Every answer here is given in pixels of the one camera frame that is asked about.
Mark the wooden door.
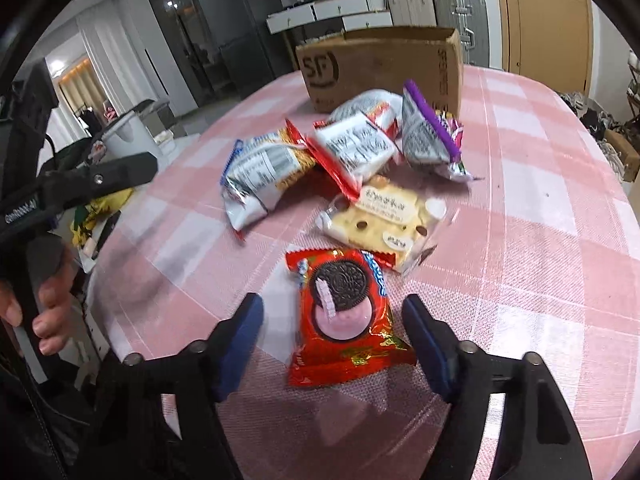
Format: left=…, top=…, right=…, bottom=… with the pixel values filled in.
left=492, top=0, right=593, bottom=81

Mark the dark refrigerator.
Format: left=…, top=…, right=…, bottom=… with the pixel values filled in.
left=192, top=0, right=296, bottom=101

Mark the pink checked tablecloth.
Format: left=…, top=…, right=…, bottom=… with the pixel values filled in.
left=87, top=65, right=640, bottom=480

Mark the white trash can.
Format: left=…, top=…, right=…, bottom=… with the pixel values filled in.
left=97, top=100, right=173, bottom=161

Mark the white drawer cabinet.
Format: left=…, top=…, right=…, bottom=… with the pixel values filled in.
left=265, top=0, right=396, bottom=36

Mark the red cookie snack packet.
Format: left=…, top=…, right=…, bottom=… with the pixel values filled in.
left=285, top=247, right=418, bottom=388

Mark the white snack packet red edge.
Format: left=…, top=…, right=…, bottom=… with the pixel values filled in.
left=285, top=112, right=401, bottom=201
left=327, top=89, right=406, bottom=136

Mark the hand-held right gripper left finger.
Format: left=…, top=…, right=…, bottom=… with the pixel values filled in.
left=75, top=292, right=266, bottom=480

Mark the cream suitcase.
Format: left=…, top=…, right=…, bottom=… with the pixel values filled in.
left=386, top=0, right=438, bottom=28

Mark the clear cheese cracker packet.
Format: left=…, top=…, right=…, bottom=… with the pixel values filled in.
left=315, top=175, right=448, bottom=276

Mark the person's left hand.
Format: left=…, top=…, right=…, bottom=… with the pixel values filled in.
left=0, top=247, right=76, bottom=356

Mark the brown cardboard box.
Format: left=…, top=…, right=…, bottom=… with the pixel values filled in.
left=295, top=27, right=465, bottom=117

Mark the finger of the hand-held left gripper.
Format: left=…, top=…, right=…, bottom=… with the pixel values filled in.
left=44, top=152, right=159, bottom=211

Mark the white curtain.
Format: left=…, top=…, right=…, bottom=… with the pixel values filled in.
left=75, top=15, right=151, bottom=111

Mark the purple and silver snack packet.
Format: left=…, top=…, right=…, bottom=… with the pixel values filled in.
left=400, top=79, right=473, bottom=181

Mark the person's left forearm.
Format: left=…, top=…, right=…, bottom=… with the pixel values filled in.
left=0, top=320, right=98, bottom=480

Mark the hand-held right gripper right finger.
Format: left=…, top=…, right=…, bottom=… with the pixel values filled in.
left=401, top=294, right=596, bottom=480

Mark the small cardboard box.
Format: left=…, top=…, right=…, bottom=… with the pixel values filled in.
left=602, top=127, right=640, bottom=183

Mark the silver suitcase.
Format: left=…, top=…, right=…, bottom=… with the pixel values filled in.
left=434, top=0, right=490, bottom=66

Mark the blue and silver snack packet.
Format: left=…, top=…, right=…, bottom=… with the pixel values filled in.
left=220, top=130, right=318, bottom=241

